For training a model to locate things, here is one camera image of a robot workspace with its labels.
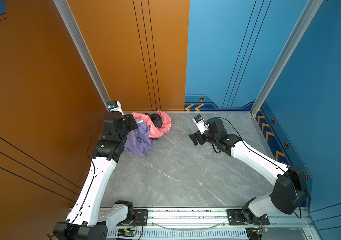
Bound purple cloth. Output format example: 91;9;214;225
124;119;155;158

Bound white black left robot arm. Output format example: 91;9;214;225
49;111;138;240

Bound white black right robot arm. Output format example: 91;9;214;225
189;115;309;225

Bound black cloth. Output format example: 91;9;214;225
145;113;163;128

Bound pink patterned cloth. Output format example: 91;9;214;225
132;110;172;139

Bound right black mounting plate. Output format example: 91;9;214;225
226;209;270;226

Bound black mounting plate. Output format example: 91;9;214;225
226;209;270;226
119;209;149;226

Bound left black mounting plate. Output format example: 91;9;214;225
119;209;149;226

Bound left green circuit board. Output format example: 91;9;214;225
117;229;137;240

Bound green circuit board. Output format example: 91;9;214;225
117;229;137;240
245;227;269;240

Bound right green circuit board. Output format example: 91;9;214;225
245;227;269;240

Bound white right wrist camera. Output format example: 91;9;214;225
193;114;208;134

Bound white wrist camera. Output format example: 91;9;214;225
193;114;208;134
107;101;124;115

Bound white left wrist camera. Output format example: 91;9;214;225
107;101;124;115

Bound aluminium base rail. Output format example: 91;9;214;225
106;207;321;240

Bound aluminium corner post left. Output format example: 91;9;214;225
53;0;111;109

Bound aluminium corner post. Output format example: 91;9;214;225
53;0;111;109
250;0;323;117

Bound aluminium corner post right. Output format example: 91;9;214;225
250;0;323;117

